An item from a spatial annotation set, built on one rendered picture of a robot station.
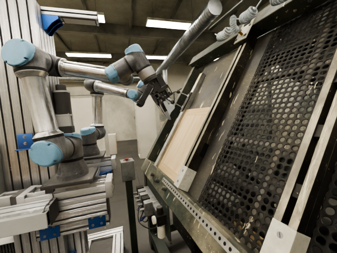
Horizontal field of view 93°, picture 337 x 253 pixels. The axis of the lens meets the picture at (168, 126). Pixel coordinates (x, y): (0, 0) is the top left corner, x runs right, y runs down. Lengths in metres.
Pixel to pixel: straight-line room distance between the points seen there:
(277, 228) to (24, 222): 0.93
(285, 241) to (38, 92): 0.98
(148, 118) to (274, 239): 4.68
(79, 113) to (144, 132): 2.14
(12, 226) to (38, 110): 0.49
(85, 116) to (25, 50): 2.73
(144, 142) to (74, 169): 4.19
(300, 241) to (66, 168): 0.94
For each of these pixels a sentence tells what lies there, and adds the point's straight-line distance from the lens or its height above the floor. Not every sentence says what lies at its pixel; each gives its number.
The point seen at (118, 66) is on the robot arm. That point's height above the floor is 1.55.
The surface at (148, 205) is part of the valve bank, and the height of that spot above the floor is 0.75.
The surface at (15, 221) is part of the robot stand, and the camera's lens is 0.99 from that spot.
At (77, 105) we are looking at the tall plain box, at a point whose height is 1.62.
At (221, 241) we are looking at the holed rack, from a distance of 0.71.
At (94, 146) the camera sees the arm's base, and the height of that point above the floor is 1.11.
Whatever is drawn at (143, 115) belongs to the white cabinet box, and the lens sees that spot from 5.01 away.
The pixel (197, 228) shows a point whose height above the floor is 0.85.
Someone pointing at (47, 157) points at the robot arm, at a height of 1.19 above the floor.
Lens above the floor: 1.34
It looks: 4 degrees down
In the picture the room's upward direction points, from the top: 4 degrees counter-clockwise
